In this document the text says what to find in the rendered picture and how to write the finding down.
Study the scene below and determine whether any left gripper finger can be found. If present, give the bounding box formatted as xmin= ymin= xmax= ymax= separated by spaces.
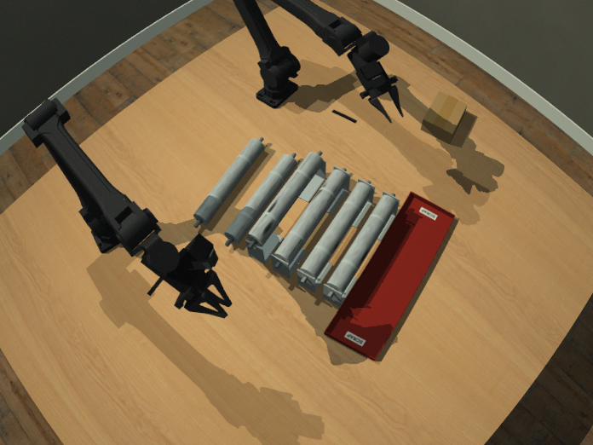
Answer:
xmin=389 ymin=87 xmax=404 ymax=118
xmin=369 ymin=97 xmax=392 ymax=123

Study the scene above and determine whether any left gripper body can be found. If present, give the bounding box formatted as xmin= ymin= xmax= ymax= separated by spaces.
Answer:
xmin=360 ymin=76 xmax=398 ymax=101

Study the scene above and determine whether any red rectangular tray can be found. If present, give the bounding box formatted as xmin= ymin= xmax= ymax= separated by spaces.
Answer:
xmin=324 ymin=191 xmax=455 ymax=361

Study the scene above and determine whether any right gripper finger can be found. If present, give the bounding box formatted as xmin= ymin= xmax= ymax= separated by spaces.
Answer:
xmin=187 ymin=289 xmax=227 ymax=318
xmin=205 ymin=270 xmax=233 ymax=307

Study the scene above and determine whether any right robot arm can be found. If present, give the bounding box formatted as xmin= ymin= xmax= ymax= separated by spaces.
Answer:
xmin=21 ymin=98 xmax=218 ymax=292

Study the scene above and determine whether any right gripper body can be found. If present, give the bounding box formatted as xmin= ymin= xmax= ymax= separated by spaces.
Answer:
xmin=160 ymin=269 xmax=213 ymax=309

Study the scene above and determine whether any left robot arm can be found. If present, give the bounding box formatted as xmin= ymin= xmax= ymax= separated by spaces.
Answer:
xmin=233 ymin=0 xmax=389 ymax=108

